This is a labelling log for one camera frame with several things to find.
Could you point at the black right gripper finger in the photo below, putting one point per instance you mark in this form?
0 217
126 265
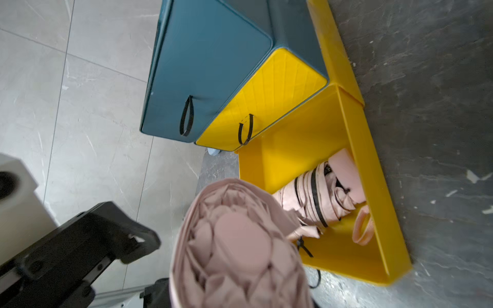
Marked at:
157 295

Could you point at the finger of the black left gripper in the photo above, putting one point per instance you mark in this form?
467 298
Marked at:
59 269

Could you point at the pink umbrella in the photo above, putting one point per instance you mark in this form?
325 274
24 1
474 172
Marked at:
235 249
322 196

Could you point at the yellow drawer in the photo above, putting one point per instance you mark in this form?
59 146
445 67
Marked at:
367 244

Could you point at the yellow block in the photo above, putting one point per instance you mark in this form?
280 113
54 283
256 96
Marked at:
281 84

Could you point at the teal drawer cabinet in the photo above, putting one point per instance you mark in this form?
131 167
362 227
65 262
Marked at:
206 51

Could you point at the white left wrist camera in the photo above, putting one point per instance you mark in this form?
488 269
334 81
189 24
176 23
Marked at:
24 220

